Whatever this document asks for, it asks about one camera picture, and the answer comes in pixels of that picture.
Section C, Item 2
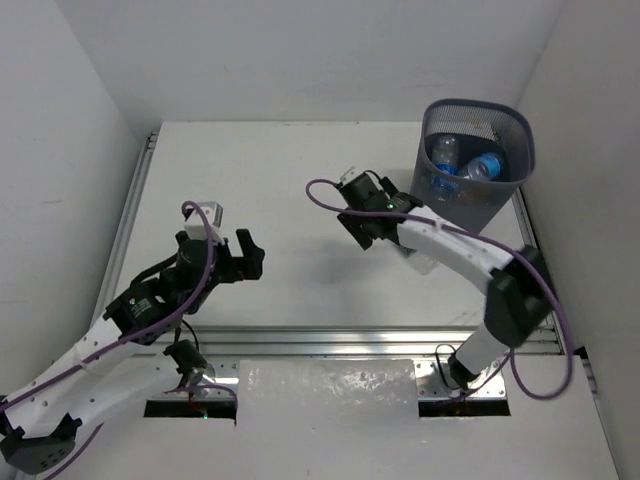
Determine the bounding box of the aluminium rail frame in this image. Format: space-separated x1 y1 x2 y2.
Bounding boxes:
14 127 599 480

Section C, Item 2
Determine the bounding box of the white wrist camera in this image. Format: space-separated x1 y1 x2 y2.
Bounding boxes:
182 201 224 243
339 167 357 185

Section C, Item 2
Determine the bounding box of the grey mesh waste bin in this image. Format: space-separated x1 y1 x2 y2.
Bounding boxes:
410 99 535 233

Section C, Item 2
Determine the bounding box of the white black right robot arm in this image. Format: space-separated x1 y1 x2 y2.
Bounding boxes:
337 169 551 391

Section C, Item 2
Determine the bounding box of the white foam pad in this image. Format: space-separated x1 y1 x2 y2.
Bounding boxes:
238 359 418 427

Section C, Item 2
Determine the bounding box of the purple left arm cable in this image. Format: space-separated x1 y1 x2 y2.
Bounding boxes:
0 200 221 479

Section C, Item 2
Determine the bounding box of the clear bottle blue label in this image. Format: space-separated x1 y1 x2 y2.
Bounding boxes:
431 135 459 201
458 152 503 181

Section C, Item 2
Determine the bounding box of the clear bottle green label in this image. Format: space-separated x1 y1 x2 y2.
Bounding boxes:
396 245 440 276

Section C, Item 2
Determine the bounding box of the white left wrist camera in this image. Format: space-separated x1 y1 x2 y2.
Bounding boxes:
182 201 224 243

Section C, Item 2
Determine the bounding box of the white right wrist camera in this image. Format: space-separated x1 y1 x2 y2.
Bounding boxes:
339 167 357 185

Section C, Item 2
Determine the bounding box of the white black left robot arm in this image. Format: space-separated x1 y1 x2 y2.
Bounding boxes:
1 229 265 475

